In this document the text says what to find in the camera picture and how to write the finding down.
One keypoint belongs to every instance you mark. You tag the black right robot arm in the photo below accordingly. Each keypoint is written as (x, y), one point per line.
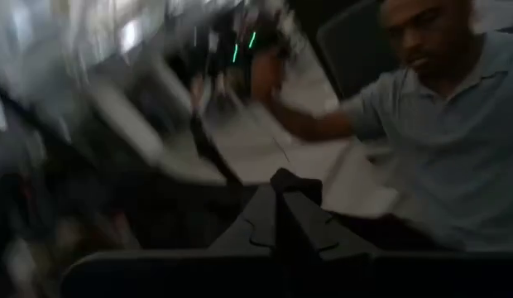
(240, 45)

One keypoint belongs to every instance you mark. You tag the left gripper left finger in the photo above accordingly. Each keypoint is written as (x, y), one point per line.
(260, 227)

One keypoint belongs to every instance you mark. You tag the person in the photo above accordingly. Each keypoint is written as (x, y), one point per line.
(447, 145)

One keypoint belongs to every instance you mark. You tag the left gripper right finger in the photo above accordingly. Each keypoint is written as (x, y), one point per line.
(314, 232)

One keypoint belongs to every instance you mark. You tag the person's hand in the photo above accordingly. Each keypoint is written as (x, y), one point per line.
(265, 76)

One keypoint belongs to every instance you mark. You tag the black office chair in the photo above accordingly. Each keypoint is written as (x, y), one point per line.
(351, 49)

